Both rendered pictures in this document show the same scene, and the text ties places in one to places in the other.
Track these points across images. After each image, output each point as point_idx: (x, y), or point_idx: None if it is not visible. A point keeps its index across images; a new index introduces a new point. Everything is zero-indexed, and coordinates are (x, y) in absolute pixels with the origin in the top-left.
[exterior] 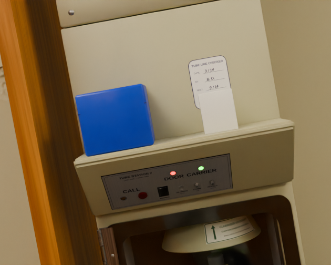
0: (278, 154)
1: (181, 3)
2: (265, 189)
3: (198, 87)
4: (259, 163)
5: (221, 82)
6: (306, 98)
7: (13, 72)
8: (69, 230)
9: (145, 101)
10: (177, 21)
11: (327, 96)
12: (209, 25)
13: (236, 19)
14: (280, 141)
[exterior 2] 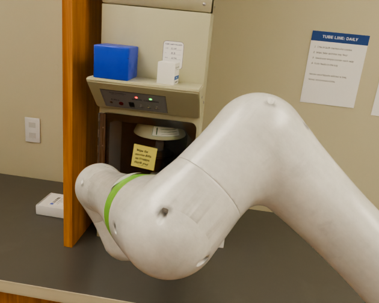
0: (191, 104)
1: (168, 7)
2: (186, 118)
3: (165, 55)
4: (180, 105)
5: (178, 56)
6: (247, 71)
7: (67, 21)
8: (86, 108)
9: (128, 57)
10: (163, 17)
11: (258, 74)
12: (180, 24)
13: (195, 24)
14: (191, 98)
